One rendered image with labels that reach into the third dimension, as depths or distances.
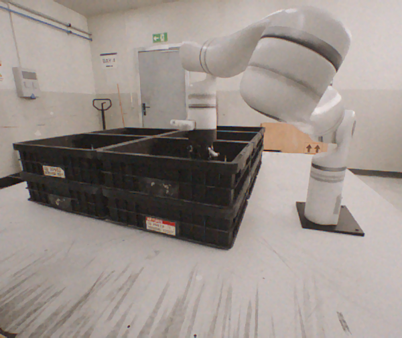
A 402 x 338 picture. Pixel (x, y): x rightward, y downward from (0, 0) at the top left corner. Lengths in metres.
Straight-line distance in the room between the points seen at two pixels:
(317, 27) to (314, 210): 0.55
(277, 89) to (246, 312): 0.37
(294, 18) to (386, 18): 3.99
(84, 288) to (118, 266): 0.08
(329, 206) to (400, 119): 3.61
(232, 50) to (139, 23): 4.33
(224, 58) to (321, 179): 0.44
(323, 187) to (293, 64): 0.49
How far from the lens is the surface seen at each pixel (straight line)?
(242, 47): 0.35
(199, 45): 0.48
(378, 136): 4.16
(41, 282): 0.58
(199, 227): 0.54
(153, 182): 0.54
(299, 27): 0.24
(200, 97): 0.51
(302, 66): 0.23
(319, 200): 0.69
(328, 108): 0.39
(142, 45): 4.54
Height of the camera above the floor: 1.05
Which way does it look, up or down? 17 degrees down
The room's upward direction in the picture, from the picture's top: straight up
